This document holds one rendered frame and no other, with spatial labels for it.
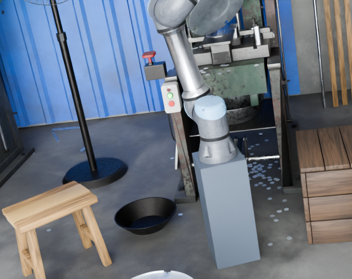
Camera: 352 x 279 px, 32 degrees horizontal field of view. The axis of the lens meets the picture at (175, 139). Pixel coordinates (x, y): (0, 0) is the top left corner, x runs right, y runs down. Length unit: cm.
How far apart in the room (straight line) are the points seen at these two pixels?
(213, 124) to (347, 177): 57
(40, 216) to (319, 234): 113
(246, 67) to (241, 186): 70
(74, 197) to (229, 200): 65
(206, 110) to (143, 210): 90
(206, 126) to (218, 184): 23
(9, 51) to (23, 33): 19
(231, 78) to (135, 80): 162
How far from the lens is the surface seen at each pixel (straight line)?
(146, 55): 285
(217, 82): 287
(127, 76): 437
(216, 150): 230
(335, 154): 252
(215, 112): 226
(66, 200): 258
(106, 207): 318
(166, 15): 219
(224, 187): 234
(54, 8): 333
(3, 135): 395
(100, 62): 440
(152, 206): 301
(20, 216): 256
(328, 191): 248
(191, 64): 235
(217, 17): 272
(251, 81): 286
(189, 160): 296
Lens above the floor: 139
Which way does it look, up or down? 21 degrees down
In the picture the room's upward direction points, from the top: 11 degrees counter-clockwise
